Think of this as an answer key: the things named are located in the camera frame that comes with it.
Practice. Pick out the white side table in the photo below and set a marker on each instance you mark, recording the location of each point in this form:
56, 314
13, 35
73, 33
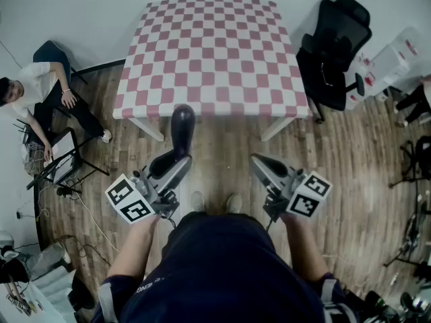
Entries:
20, 305

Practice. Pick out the white storage boxes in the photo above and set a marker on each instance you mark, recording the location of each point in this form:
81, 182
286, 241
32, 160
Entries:
387, 62

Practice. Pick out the blue chair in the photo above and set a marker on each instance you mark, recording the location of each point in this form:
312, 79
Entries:
50, 52

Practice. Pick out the black office chair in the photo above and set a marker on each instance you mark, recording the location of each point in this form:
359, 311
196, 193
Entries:
330, 62

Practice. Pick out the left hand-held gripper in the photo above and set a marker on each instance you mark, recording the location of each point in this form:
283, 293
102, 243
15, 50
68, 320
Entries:
133, 198

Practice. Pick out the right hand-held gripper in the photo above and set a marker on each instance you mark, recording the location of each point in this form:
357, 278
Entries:
304, 194

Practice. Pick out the red white checkered table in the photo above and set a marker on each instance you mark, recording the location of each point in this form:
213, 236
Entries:
215, 49

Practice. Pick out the person's shoe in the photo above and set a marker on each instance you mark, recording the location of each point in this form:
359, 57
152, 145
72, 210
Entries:
234, 204
198, 202

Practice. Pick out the black metal stand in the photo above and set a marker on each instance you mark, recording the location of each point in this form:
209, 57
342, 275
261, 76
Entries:
412, 244

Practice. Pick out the person's left forearm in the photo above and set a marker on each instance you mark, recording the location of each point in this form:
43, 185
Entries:
134, 247

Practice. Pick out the black oblong object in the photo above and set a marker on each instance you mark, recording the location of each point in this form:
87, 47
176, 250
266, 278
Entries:
182, 130

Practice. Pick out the person's right shoe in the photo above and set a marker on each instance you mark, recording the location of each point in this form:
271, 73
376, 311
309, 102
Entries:
234, 204

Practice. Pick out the person's right forearm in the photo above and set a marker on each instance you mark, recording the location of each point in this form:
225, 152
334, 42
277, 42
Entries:
303, 244

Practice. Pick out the person's navy shirt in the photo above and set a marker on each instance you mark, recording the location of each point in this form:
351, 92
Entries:
219, 274

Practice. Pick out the open laptop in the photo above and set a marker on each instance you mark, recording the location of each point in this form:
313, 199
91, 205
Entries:
64, 156

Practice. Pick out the person's left shoe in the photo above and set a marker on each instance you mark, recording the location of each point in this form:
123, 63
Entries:
198, 202

